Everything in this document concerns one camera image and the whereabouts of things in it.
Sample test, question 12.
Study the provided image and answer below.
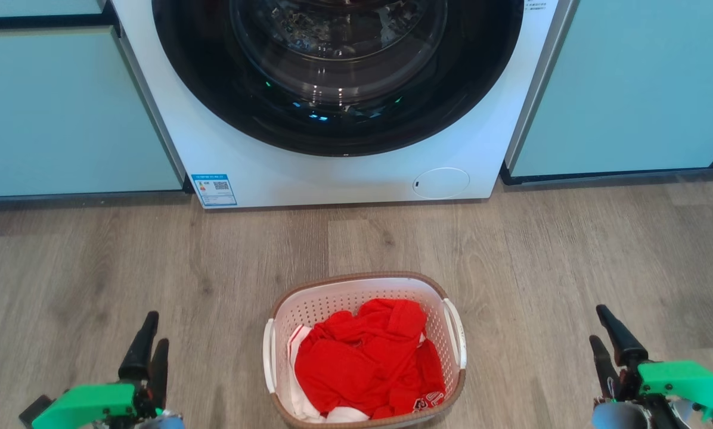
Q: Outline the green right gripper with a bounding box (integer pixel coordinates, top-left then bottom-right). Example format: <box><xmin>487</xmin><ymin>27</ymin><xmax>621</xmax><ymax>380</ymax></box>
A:
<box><xmin>590</xmin><ymin>305</ymin><xmax>713</xmax><ymax>429</ymax></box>

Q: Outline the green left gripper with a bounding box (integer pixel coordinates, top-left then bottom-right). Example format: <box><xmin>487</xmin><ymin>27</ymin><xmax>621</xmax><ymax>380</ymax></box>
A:
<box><xmin>32</xmin><ymin>311</ymin><xmax>170</xmax><ymax>429</ymax></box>

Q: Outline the white brown-rimmed laundry basket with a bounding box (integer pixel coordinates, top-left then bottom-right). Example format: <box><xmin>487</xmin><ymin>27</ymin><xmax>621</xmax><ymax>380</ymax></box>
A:
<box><xmin>263</xmin><ymin>272</ymin><xmax>468</xmax><ymax>429</ymax></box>

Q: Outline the blue energy label sticker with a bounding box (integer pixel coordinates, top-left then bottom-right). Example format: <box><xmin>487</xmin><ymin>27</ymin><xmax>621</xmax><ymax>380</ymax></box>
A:
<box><xmin>191</xmin><ymin>173</ymin><xmax>238</xmax><ymax>208</ymax></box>

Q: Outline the red shirt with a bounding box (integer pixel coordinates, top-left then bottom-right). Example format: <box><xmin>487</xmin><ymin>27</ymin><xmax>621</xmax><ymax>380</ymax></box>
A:
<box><xmin>294</xmin><ymin>299</ymin><xmax>447</xmax><ymax>420</ymax></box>

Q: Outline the white front-load washing machine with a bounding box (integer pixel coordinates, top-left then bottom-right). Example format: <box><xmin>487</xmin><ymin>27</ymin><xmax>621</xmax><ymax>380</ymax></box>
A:
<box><xmin>111</xmin><ymin>0</ymin><xmax>573</xmax><ymax>210</ymax></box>

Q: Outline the round white filter cover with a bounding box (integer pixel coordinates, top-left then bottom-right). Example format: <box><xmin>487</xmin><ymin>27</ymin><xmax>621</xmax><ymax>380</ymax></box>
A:
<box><xmin>413</xmin><ymin>167</ymin><xmax>471</xmax><ymax>200</ymax></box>

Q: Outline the pale green cabinet door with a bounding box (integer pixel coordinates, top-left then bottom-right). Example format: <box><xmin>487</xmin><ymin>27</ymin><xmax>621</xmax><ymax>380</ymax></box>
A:
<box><xmin>0</xmin><ymin>0</ymin><xmax>107</xmax><ymax>19</ymax></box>
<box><xmin>504</xmin><ymin>0</ymin><xmax>713</xmax><ymax>179</ymax></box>
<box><xmin>0</xmin><ymin>26</ymin><xmax>186</xmax><ymax>199</ymax></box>

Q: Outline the black round washer door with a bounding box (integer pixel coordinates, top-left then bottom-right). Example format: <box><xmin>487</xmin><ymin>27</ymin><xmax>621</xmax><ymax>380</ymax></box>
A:
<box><xmin>151</xmin><ymin>0</ymin><xmax>525</xmax><ymax>158</ymax></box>

